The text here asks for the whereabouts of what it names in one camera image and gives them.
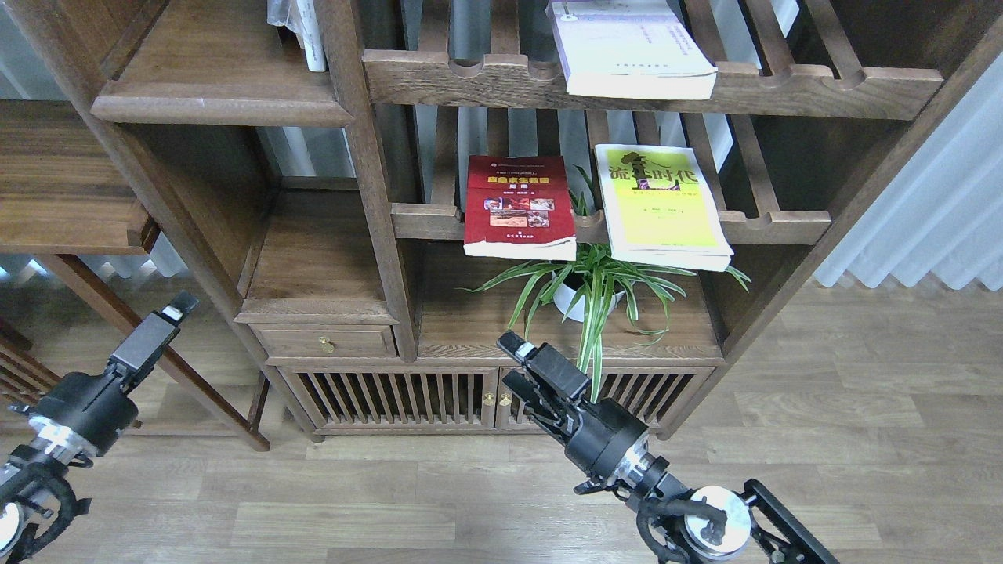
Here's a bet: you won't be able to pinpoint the right slatted cabinet door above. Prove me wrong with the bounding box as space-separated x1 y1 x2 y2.
494 367 713 439

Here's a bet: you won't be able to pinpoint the wooden side table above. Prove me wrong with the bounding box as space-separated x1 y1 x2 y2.
0 100 271 452

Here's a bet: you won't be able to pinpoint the white plant pot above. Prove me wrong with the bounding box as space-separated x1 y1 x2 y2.
552 272 626 323

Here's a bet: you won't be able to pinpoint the white curtain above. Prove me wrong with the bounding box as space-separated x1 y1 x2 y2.
814 60 1002 291

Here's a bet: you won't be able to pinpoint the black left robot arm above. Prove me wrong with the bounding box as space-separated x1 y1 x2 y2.
1 291 198 563

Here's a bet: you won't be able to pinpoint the white purple cover book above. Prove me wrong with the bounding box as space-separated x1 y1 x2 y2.
545 1 718 100

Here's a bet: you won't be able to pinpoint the slatted cabinet door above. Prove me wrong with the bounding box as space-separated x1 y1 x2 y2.
494 367 713 439
280 367 498 435

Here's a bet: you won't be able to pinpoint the yellow green cover book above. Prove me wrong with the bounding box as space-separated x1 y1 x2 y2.
595 144 733 272

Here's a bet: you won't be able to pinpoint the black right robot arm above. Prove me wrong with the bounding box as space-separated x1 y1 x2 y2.
498 331 835 563

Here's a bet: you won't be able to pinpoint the small wooden drawer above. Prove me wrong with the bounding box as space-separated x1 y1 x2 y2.
250 324 396 358

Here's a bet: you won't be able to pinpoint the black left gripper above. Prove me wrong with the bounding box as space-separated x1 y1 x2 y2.
29 292 198 464

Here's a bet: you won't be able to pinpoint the white rolled papers in plastic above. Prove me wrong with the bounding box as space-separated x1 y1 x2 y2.
266 1 327 72

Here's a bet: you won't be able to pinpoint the dark wooden bookshelf unit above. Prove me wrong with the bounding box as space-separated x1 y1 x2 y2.
3 1 1001 436

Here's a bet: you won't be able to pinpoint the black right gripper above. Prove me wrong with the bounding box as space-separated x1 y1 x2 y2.
497 330 647 488

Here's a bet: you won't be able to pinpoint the green spider plant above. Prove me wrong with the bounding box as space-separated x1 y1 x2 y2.
462 164 751 403

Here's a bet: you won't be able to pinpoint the red cover book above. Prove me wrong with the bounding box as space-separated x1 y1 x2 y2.
463 156 577 261

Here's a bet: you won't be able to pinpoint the left slatted cabinet door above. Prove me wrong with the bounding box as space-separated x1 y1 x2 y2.
280 367 498 435

